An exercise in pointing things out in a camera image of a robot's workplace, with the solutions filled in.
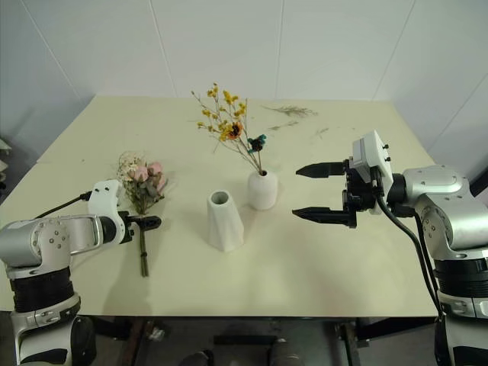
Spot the dark rounded shape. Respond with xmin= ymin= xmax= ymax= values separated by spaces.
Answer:
xmin=181 ymin=349 xmax=215 ymax=366
xmin=268 ymin=336 xmax=303 ymax=366

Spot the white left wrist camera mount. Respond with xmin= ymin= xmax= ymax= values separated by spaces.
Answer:
xmin=87 ymin=179 xmax=127 ymax=245

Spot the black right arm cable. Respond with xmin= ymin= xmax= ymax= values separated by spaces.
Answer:
xmin=373 ymin=167 xmax=448 ymax=319

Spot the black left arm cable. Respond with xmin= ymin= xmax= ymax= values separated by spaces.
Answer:
xmin=34 ymin=192 xmax=92 ymax=220

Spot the long dried grass sprig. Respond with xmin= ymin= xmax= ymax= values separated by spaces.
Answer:
xmin=260 ymin=104 xmax=319 ymax=117

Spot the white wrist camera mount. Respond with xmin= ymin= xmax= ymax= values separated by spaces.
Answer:
xmin=350 ymin=130 xmax=394 ymax=217
xmin=87 ymin=179 xmax=127 ymax=245

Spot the tall faceted white vase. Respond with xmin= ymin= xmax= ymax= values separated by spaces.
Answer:
xmin=206 ymin=190 xmax=246 ymax=253

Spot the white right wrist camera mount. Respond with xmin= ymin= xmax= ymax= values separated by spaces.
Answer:
xmin=350 ymin=130 xmax=394 ymax=217

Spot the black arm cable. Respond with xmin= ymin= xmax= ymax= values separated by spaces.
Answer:
xmin=373 ymin=167 xmax=448 ymax=319
xmin=34 ymin=192 xmax=92 ymax=220

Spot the round white vase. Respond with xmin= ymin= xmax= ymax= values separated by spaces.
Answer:
xmin=247 ymin=170 xmax=279 ymax=210

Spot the yellow dried flower bouquet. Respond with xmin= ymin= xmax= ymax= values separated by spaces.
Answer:
xmin=188 ymin=81 xmax=268 ymax=177

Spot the black table frame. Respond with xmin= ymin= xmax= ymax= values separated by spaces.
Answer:
xmin=90 ymin=315 xmax=439 ymax=366

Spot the pink dried flower bouquet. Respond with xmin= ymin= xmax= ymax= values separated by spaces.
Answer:
xmin=116 ymin=151 xmax=169 ymax=278

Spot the short dried grass sprig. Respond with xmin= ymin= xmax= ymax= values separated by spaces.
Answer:
xmin=268 ymin=120 xmax=300 ymax=132

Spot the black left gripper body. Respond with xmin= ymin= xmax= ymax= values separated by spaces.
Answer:
xmin=118 ymin=210 xmax=140 ymax=239

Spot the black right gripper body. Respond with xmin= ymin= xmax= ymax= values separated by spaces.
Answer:
xmin=340 ymin=157 xmax=384 ymax=230

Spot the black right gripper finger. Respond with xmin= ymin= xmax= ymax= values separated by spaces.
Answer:
xmin=291 ymin=206 xmax=352 ymax=229
xmin=295 ymin=161 xmax=346 ymax=180

